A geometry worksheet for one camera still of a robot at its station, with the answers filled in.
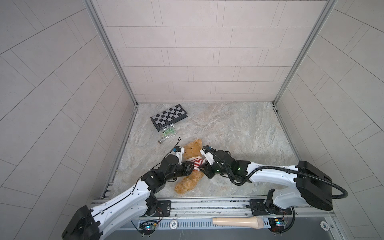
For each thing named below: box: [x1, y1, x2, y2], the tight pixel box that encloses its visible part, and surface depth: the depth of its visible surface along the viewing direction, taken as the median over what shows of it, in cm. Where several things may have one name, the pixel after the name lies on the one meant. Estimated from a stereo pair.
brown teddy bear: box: [174, 139, 205, 195], surface depth 73 cm
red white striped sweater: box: [186, 156, 206, 171], surface depth 76 cm
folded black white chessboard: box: [150, 104, 188, 132], surface depth 107 cm
